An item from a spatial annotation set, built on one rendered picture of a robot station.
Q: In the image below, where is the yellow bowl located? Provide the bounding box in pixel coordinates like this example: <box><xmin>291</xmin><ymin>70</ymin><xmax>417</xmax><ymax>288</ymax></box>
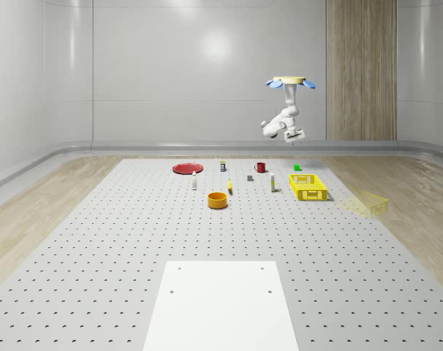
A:
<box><xmin>207</xmin><ymin>192</ymin><xmax>229</xmax><ymax>211</ymax></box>

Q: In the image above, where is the white board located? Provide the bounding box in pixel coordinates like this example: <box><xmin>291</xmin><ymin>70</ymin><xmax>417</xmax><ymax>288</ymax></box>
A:
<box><xmin>142</xmin><ymin>260</ymin><xmax>300</xmax><ymax>351</ymax></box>

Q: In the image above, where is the red plate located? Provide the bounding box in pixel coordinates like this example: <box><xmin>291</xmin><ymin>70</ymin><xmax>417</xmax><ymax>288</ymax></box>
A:
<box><xmin>172</xmin><ymin>162</ymin><xmax>205</xmax><ymax>176</ymax></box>

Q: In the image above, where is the translucent yellow basket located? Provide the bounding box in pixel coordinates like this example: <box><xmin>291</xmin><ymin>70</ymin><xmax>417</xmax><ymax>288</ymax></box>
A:
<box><xmin>337</xmin><ymin>190</ymin><xmax>390</xmax><ymax>219</ymax></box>

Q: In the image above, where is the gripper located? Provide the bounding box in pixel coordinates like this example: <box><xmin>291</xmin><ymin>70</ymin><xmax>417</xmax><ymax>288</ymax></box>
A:
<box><xmin>284</xmin><ymin>127</ymin><xmax>307</xmax><ymax>147</ymax></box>

